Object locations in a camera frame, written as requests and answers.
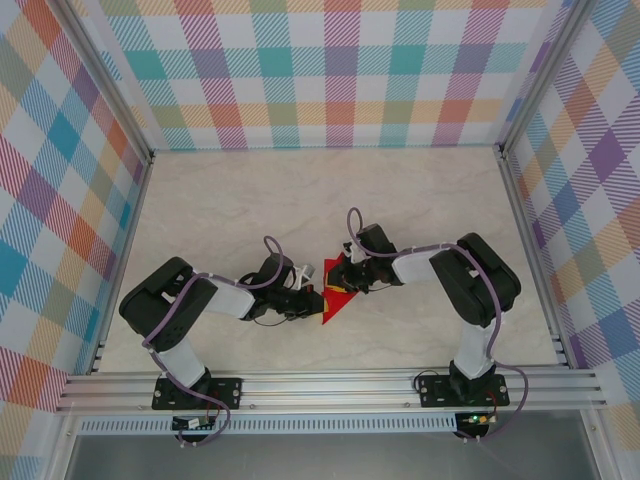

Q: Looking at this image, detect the red paper sheet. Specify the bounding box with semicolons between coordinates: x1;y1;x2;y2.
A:
321;252;362;327

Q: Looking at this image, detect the grey metal panel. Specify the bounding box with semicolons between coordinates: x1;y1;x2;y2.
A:
64;432;601;480

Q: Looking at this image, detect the left small circuit board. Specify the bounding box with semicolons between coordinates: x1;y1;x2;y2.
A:
172;417;216;432

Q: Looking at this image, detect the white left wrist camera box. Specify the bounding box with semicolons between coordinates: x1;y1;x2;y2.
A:
293;263;317;292

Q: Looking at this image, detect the aluminium mounting rail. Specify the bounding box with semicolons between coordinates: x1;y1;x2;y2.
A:
54;367;609;414

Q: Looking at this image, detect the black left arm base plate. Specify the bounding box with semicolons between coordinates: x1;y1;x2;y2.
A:
152;377;244;411

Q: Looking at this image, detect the slotted grey cable duct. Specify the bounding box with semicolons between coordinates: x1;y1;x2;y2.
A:
74;414;459;435

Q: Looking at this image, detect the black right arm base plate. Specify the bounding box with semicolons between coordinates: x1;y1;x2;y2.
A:
418;374;511;409

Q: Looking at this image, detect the aluminium right side rail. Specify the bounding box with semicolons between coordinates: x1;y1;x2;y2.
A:
497;149;574;371

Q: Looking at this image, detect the aluminium left side rail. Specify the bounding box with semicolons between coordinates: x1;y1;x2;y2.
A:
87;152;156;376

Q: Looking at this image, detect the aluminium right frame post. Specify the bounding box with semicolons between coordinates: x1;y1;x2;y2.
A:
497;0;596;161

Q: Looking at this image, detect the aluminium frame post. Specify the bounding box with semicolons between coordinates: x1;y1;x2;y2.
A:
47;0;156;166
497;0;596;161

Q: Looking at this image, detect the aluminium left frame post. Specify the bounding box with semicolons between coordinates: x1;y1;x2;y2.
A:
47;0;156;166

